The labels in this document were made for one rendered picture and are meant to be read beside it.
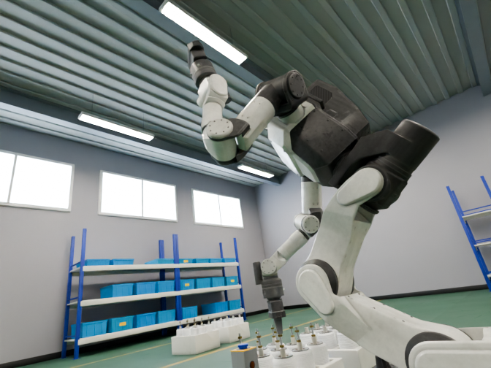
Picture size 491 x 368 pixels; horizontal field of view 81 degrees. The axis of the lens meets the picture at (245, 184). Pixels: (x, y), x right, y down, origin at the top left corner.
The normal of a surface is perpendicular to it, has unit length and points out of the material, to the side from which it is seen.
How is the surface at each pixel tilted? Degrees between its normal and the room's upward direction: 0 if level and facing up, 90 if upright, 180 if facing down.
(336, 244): 90
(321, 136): 86
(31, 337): 90
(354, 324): 111
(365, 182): 90
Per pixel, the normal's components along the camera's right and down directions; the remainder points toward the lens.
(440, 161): -0.68, -0.18
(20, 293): 0.72, -0.35
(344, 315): -0.41, 0.10
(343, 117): -0.43, -0.48
